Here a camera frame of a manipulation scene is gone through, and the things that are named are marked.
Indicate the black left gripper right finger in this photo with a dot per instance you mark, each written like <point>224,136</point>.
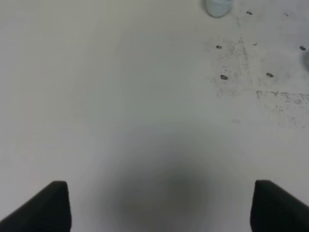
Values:
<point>275,210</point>

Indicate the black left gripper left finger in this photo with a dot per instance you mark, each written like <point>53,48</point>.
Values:
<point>47,211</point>

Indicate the far light blue teacup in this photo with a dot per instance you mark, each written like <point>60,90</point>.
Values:
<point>218,8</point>

